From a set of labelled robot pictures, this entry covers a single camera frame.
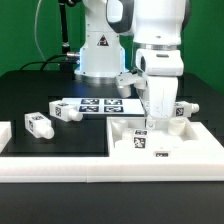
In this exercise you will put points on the white U-shaped fence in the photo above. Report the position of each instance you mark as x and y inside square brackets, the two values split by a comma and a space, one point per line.
[110, 169]

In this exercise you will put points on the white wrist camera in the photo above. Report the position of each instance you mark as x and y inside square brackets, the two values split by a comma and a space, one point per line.
[126, 80]

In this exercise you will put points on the white square tabletop part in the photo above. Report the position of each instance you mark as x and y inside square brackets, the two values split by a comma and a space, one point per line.
[176, 139]

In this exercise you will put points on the white sheet with markers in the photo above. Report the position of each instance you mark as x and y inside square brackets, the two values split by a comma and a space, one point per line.
[106, 105]

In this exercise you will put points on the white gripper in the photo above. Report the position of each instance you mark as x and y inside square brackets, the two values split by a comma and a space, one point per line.
[160, 71]

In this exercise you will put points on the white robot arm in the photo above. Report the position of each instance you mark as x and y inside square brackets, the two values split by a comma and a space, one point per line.
[135, 43]

